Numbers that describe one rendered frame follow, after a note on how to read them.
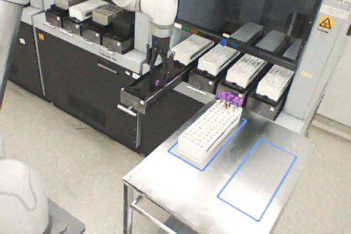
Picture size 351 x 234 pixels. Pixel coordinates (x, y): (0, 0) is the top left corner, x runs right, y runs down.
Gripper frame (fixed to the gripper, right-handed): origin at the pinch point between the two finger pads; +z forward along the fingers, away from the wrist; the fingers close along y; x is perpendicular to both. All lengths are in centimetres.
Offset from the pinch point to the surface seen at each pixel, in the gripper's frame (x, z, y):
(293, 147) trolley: 2, 3, -63
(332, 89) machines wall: -138, 53, -65
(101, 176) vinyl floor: 6, 85, 32
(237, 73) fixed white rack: -24.5, -1.0, -26.8
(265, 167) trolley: 19, 3, -58
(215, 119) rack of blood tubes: 13.8, -3.0, -34.9
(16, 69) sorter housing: -18, 63, 137
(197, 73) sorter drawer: -19.2, 4.3, -9.2
